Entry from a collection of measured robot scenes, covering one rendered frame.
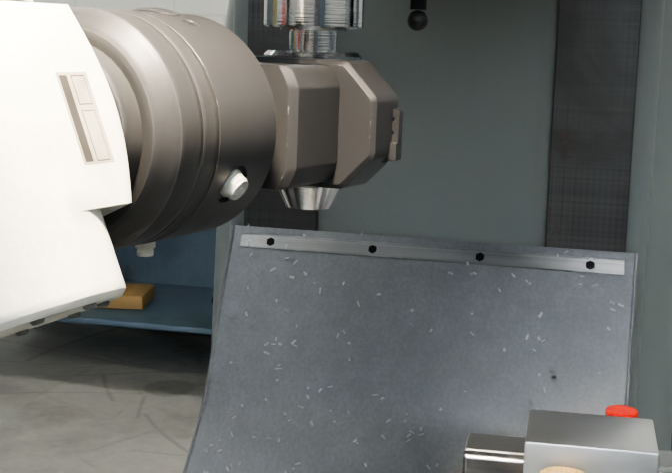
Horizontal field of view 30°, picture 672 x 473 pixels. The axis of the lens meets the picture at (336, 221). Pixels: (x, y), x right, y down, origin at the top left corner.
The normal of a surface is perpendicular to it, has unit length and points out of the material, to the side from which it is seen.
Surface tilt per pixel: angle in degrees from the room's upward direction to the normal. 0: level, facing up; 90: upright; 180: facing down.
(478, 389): 63
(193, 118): 82
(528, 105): 90
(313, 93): 90
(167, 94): 74
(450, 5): 90
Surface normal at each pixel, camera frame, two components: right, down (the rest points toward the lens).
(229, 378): -0.15, -0.32
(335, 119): 0.89, 0.10
